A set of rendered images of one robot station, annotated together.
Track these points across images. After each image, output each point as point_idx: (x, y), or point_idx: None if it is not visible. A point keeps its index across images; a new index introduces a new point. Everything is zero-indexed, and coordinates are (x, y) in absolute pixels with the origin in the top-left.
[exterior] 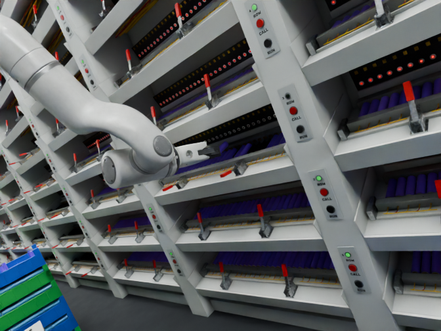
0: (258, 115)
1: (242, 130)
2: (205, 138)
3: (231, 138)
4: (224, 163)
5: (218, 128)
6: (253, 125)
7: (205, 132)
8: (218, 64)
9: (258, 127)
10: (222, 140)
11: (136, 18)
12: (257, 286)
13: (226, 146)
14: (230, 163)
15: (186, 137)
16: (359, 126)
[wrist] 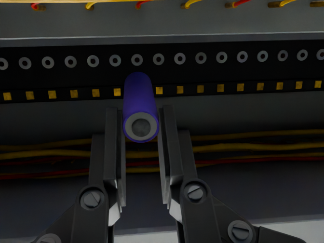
0: (37, 81)
1: (126, 51)
2: (288, 67)
3: (183, 35)
4: (141, 33)
5: (208, 87)
6: (71, 58)
7: (268, 88)
8: None
9: (53, 46)
10: (226, 39)
11: None
12: None
13: (124, 89)
14: (86, 26)
15: (258, 226)
16: None
